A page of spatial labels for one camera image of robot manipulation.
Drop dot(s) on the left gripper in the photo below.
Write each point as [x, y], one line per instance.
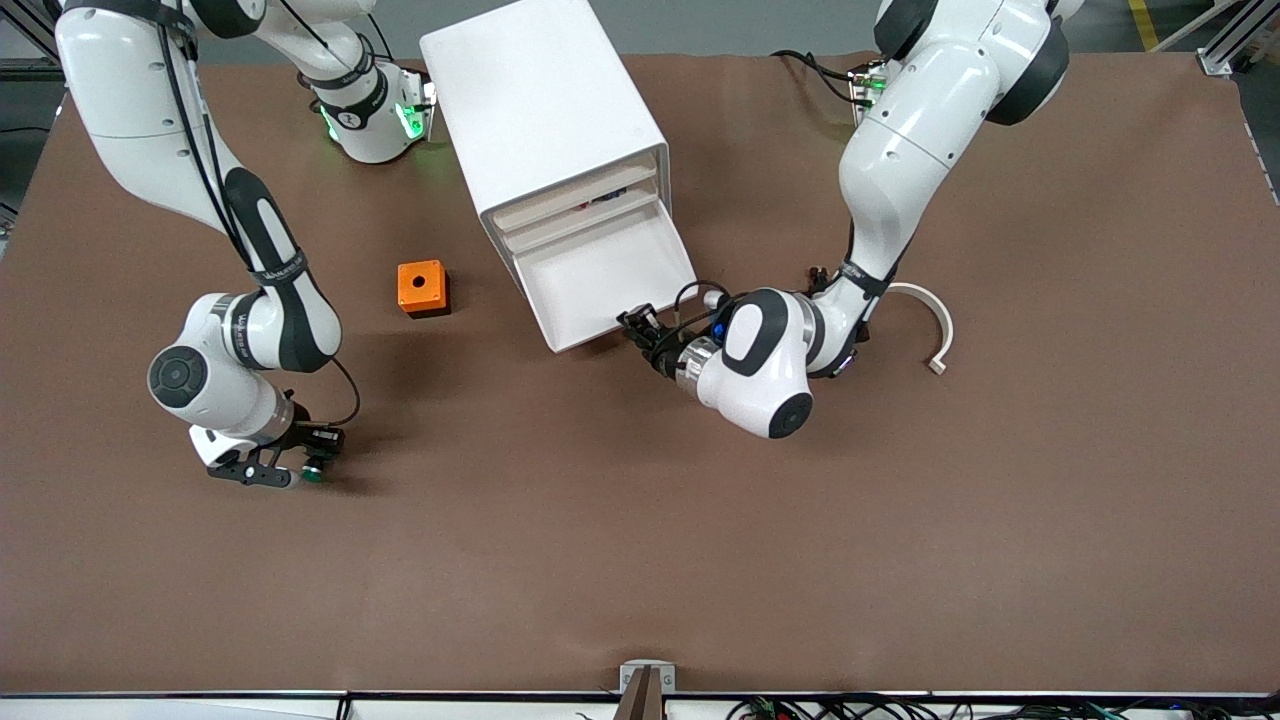
[662, 352]

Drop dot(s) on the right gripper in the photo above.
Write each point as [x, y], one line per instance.
[304, 437]

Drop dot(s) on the green push button switch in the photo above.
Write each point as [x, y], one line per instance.
[314, 473]

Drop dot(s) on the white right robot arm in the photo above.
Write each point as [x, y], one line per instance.
[130, 90]

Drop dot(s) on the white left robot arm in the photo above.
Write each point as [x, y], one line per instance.
[900, 150]

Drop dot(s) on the small red black parts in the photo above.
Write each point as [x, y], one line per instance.
[600, 200]

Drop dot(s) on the brown table mat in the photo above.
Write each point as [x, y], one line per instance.
[640, 500]

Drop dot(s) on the white curved plastic piece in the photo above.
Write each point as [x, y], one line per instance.
[945, 330]

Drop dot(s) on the orange button enclosure box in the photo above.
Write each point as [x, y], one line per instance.
[420, 285]

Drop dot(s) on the grey metal bracket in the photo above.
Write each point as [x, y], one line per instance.
[630, 675]

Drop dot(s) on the brown post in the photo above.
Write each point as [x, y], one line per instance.
[642, 700]

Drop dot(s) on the aluminium frame profile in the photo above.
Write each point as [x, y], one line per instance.
[40, 28]
[1225, 55]

